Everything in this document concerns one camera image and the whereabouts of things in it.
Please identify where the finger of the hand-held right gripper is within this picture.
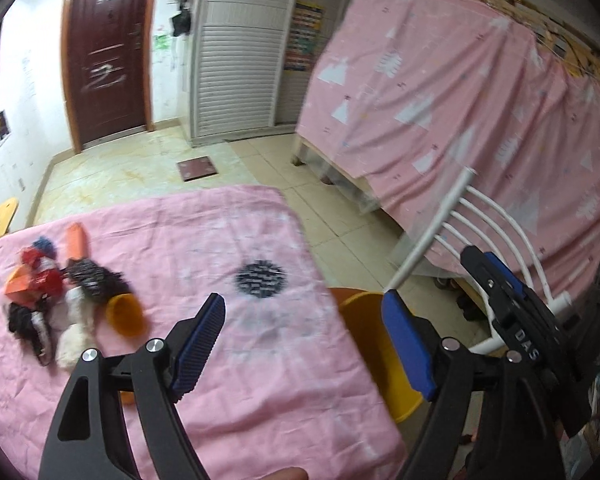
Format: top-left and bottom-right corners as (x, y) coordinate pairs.
(461, 246), (518, 331)
(484, 252), (551, 326)

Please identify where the orange cup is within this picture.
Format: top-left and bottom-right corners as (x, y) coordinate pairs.
(105, 294), (146, 337)

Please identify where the dark red floor mat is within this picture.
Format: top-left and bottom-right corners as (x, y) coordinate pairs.
(176, 157), (218, 183)

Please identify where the pink tablecloth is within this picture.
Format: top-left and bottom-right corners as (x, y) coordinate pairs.
(0, 184), (408, 480)

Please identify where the dark red door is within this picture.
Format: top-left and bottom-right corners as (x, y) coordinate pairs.
(62, 0), (158, 153)

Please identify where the pink tree-print curtain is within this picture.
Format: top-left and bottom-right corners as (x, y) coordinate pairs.
(295, 0), (600, 301)

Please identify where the black patterned wrapper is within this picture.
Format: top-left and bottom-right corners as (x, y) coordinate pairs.
(62, 257), (131, 306)

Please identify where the white metal chair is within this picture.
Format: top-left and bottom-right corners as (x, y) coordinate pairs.
(387, 167), (573, 356)

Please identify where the person's left hand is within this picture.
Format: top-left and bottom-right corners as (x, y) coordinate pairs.
(257, 466), (309, 480)

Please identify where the orange stool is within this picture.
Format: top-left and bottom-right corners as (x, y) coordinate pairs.
(330, 286), (366, 306)

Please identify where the yellow plastic bin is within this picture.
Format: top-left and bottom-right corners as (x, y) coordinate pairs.
(337, 292), (426, 423)

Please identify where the blue red wrapper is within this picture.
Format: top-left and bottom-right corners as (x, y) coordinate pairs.
(20, 235), (58, 266)

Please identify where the black white wrapper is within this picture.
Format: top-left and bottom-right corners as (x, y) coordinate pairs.
(7, 302), (53, 366)

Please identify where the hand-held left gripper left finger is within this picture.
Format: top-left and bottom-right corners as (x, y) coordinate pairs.
(39, 292), (226, 480)

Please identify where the long orange wrapper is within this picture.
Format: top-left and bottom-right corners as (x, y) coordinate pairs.
(64, 222), (90, 263)

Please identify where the small black hanging bag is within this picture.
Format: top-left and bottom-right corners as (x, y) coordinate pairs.
(170, 7), (193, 36)

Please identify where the white tissue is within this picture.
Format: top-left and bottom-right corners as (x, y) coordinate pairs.
(55, 287), (98, 371)

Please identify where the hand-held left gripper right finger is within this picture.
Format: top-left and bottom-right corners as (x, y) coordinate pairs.
(381, 289), (567, 480)

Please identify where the white louvered cabinet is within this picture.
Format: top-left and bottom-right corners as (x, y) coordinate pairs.
(187, 0), (301, 146)

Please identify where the colourful wall poster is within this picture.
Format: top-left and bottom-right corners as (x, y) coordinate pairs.
(285, 2), (326, 73)

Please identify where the red packet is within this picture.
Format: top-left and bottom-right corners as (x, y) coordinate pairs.
(27, 267), (66, 303)

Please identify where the orange carton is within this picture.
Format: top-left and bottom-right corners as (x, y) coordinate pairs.
(4, 266), (33, 306)

